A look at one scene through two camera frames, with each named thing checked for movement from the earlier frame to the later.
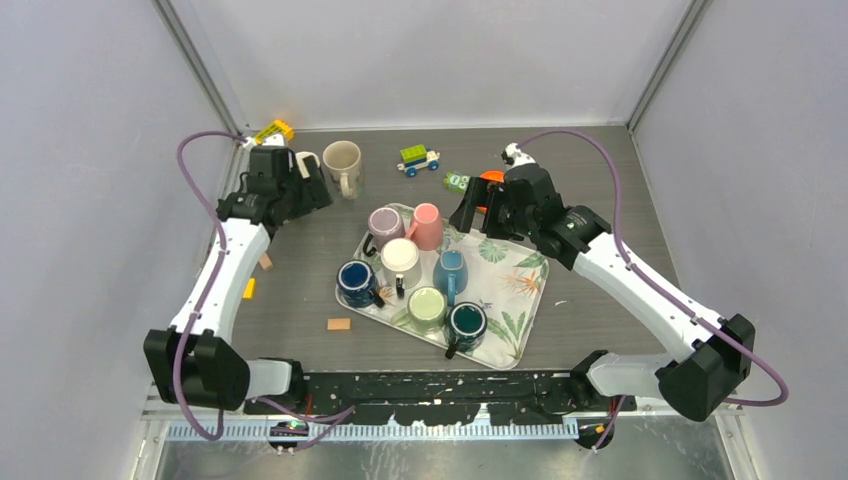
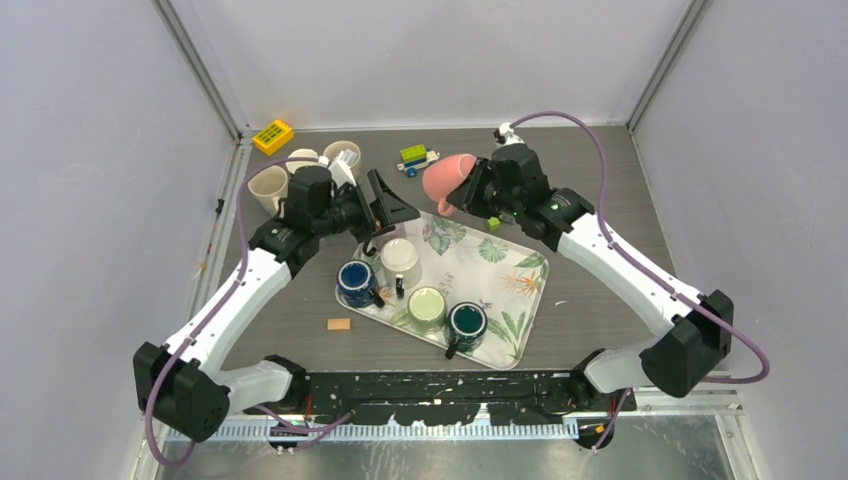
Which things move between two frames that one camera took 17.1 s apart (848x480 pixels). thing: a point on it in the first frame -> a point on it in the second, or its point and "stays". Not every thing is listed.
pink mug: [427, 228] -> [442, 176]
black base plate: [435, 398] stays
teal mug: [466, 324] stays
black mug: [309, 166] stays
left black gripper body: [300, 197] -> [348, 212]
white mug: [400, 265] stays
